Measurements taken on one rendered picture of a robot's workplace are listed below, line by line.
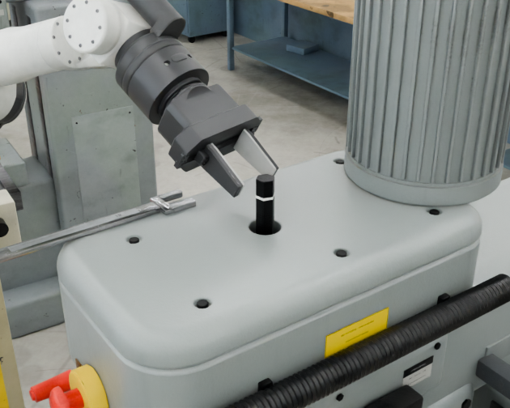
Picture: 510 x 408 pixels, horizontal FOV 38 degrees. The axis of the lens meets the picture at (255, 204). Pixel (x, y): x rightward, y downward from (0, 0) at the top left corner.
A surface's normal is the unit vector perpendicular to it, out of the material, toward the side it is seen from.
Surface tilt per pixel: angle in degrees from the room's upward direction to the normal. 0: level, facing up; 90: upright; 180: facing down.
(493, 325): 90
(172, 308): 0
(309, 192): 0
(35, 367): 0
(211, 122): 30
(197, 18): 90
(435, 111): 90
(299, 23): 90
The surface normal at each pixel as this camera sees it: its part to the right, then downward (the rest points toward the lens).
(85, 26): -0.47, 0.10
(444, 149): -0.03, 0.47
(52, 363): 0.00, -0.88
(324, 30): -0.82, 0.27
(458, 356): 0.57, 0.39
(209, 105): 0.37, -0.60
